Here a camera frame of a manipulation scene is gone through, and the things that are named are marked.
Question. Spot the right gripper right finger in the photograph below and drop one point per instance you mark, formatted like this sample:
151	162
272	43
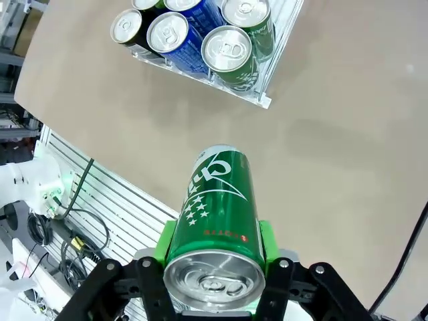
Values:
269	240

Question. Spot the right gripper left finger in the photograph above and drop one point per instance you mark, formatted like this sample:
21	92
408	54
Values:
162	244

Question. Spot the green soda can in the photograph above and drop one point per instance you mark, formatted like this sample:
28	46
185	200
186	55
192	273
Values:
214	207
227	48
245	13

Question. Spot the black energy drink can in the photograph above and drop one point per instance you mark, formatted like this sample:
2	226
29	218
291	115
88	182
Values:
143	3
125	25

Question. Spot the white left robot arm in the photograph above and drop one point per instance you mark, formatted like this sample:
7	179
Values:
26	180

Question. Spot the clear acrylic can dispenser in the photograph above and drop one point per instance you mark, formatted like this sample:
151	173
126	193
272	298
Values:
262	100

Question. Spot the blue beverage can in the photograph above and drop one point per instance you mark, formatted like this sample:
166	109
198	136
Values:
167	31
182	3

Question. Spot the aluminium slotted base plate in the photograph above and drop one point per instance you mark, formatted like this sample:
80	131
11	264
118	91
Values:
133	207

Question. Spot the aluminium frame rack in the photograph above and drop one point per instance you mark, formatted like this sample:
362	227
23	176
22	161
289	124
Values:
6	55

